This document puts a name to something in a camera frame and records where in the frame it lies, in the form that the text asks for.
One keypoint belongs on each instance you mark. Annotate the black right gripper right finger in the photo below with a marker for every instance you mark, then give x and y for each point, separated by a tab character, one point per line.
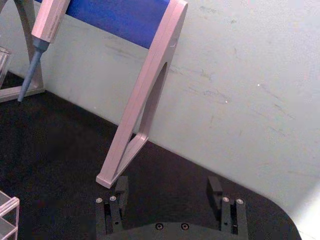
213	192

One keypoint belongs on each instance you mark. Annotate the grey stand with blue bar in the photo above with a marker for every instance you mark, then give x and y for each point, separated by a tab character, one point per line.
160	62

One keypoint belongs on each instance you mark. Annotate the plain pale wall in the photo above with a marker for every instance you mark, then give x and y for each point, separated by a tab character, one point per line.
237	87

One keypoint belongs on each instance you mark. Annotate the black table cloth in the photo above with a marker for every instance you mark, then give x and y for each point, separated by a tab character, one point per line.
62	150

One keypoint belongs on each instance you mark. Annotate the clear plastic case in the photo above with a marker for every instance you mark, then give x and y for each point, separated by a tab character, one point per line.
8	217

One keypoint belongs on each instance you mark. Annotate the grey pipette with tapered tip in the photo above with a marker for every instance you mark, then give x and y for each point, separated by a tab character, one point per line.
47	22

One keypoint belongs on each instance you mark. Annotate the clear plastic cup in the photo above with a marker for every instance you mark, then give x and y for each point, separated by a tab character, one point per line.
4	65

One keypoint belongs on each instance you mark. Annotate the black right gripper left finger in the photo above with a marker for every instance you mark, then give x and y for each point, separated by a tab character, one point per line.
121	190

